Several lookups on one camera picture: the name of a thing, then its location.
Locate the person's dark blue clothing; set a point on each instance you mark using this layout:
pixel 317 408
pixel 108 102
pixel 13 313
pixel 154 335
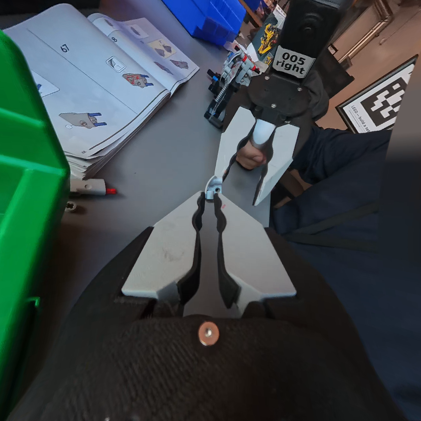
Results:
pixel 329 296

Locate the green plastic bin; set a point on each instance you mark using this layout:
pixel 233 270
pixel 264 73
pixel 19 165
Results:
pixel 26 230

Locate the grey lego panel piece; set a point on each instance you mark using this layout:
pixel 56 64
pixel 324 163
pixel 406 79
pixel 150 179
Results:
pixel 213 187

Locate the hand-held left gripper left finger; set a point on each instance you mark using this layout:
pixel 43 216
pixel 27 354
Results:
pixel 164 253

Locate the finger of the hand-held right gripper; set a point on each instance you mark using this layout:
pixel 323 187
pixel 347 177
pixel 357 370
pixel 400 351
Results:
pixel 281 154
pixel 232 138

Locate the framed marker sign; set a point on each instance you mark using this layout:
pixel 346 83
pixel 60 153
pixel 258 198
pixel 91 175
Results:
pixel 383 97

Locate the blue plastic bin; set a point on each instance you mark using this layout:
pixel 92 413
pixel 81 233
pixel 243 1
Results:
pixel 210 16

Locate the grey lego piece red pin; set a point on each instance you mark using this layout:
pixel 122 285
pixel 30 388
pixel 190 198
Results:
pixel 90 186

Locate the person's right forearm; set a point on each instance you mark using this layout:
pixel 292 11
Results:
pixel 335 154

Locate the box with yellow vehicle picture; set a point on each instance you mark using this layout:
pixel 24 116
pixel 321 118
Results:
pixel 268 36

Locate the lego instruction booklet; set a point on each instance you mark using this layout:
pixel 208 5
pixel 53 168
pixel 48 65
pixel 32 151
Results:
pixel 98 82

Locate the metal rack frame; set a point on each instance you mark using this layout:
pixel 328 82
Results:
pixel 368 29

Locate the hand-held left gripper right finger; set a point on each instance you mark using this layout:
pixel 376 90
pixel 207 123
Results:
pixel 255 259

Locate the red and grey lego model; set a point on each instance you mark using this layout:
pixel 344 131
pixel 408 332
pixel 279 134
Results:
pixel 235 70

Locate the person's right hand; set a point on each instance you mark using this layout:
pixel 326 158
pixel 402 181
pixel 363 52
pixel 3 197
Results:
pixel 250 158

